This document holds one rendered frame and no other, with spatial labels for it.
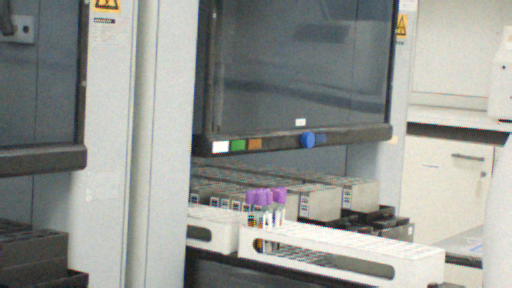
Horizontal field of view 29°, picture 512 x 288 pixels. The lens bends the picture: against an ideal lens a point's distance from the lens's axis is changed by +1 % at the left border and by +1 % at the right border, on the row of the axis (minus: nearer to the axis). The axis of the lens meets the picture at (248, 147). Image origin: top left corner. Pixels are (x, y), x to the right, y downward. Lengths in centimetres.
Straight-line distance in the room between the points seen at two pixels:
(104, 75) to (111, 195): 17
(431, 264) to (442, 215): 252
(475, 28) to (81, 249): 336
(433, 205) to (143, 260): 257
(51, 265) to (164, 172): 25
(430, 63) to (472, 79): 21
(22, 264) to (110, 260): 18
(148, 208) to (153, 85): 18
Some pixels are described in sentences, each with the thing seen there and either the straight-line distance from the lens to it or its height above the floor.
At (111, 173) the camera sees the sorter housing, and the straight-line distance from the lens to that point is 138.
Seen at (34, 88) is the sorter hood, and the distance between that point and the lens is 125.
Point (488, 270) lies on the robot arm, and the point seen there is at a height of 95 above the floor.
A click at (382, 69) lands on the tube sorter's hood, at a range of 198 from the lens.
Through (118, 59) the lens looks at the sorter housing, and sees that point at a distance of 137.
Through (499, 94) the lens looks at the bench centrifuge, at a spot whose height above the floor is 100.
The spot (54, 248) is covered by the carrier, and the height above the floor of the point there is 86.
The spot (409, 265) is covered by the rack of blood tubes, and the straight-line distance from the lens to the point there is 137.
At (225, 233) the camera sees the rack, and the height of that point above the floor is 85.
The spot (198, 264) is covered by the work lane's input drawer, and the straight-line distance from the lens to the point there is 154.
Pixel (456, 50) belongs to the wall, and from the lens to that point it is 457.
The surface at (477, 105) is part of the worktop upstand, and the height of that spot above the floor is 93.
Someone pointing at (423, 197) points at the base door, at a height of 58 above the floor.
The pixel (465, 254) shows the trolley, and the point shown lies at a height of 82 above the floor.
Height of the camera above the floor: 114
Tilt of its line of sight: 6 degrees down
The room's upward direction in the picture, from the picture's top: 3 degrees clockwise
